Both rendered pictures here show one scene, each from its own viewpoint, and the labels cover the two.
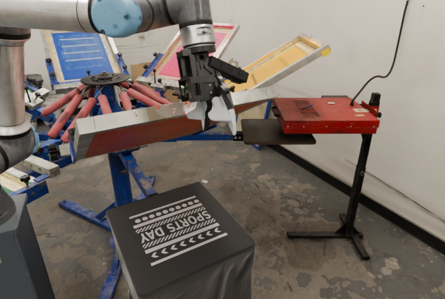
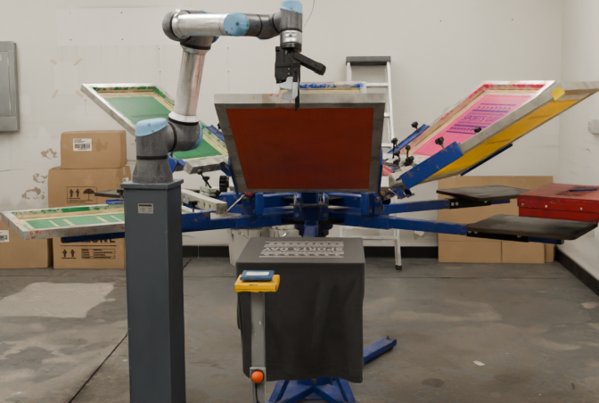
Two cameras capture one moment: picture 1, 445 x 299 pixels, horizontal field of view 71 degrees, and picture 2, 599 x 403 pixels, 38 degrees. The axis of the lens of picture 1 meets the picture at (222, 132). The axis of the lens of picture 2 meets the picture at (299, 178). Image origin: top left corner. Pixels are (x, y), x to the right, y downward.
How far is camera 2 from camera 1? 2.29 m
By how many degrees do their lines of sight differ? 36
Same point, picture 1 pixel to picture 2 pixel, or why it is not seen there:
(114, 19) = (232, 25)
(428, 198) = not seen: outside the picture
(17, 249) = (164, 205)
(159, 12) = (269, 25)
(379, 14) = not seen: outside the picture
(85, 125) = (218, 98)
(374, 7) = not seen: outside the picture
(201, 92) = (281, 72)
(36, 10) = (202, 23)
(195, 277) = (289, 269)
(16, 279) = (159, 234)
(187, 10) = (283, 22)
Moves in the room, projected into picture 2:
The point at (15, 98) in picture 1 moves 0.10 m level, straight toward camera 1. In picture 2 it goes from (191, 94) to (189, 94)
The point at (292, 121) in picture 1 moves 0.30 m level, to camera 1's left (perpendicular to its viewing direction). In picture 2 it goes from (529, 196) to (458, 192)
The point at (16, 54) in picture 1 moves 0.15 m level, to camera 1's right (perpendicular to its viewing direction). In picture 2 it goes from (198, 60) to (230, 60)
